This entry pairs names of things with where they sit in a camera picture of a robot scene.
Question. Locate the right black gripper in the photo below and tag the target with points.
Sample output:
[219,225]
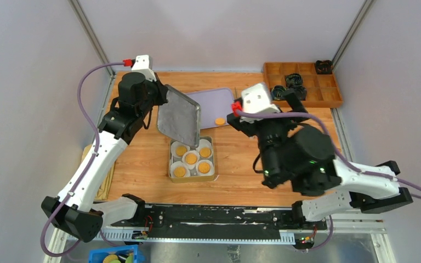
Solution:
[250,127]

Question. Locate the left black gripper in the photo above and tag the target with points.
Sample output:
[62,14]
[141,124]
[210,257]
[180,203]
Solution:
[159,87]

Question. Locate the silver tin lid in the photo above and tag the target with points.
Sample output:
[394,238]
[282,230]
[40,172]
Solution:
[180,118]

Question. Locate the orange cookie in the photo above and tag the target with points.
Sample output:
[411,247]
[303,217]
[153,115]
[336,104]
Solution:
[204,167]
[191,158]
[205,152]
[220,121]
[179,172]
[180,150]

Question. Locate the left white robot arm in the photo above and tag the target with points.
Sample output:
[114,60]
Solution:
[73,210]

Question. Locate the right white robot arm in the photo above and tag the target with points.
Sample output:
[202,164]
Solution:
[290,150]

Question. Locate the wooden compartment organizer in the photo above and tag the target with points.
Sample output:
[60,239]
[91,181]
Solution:
[322,90]

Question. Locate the lavender tray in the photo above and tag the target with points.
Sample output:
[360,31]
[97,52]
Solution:
[214,103]

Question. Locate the gold cookie tin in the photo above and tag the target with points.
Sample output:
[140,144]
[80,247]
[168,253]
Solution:
[194,176]

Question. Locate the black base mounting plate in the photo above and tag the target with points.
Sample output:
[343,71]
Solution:
[210,222]

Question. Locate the blue plastic bin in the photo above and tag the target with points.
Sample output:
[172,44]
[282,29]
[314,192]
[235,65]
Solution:
[127,253]

